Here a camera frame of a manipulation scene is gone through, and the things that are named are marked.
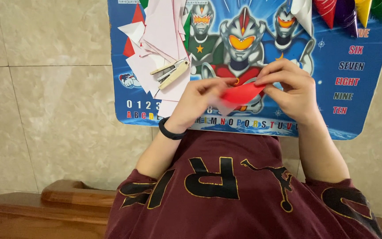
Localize green paper cone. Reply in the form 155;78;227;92
371;0;382;22

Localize person's left hand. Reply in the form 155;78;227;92
165;77;237;134

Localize red paper triangle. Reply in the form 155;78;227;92
123;3;145;58

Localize red paper sheet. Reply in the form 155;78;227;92
218;82;266;116

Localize blue cartoon lap desk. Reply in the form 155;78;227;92
107;0;382;141

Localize yellow paper cone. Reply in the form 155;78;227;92
355;0;374;28

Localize maroon printed shirt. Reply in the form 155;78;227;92
104;130;382;239

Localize beige folding scissors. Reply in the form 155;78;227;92
150;58;190;90

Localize green paper sheet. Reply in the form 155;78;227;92
183;12;191;50

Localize person's right hand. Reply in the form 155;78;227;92
255;58;321;126

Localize red paper cone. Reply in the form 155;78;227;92
313;0;338;30

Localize pile of pink paper sheets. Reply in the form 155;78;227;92
118;0;191;118

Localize black wristband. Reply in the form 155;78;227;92
159;117;188;141

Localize white paper cone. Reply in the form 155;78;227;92
291;0;313;37

